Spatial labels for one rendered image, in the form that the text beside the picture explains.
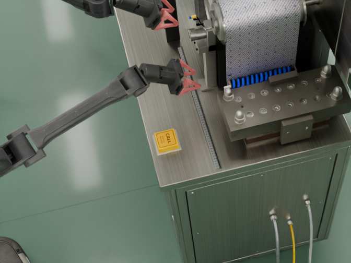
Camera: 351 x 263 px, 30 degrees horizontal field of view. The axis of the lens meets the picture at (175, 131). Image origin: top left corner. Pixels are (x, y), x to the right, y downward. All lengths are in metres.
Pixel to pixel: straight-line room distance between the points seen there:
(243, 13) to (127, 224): 1.41
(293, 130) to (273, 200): 0.39
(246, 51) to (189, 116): 0.33
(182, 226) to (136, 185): 0.80
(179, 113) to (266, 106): 0.32
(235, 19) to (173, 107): 0.45
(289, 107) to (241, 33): 0.29
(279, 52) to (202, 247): 0.89
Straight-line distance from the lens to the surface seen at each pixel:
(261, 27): 2.02
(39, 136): 1.94
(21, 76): 3.69
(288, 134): 2.14
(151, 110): 2.28
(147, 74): 2.01
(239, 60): 2.11
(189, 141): 2.19
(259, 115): 2.09
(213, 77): 2.27
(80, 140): 3.36
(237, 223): 2.51
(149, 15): 1.92
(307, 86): 2.17
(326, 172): 2.37
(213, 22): 2.02
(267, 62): 2.16
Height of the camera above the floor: 2.75
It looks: 56 degrees down
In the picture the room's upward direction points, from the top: 8 degrees counter-clockwise
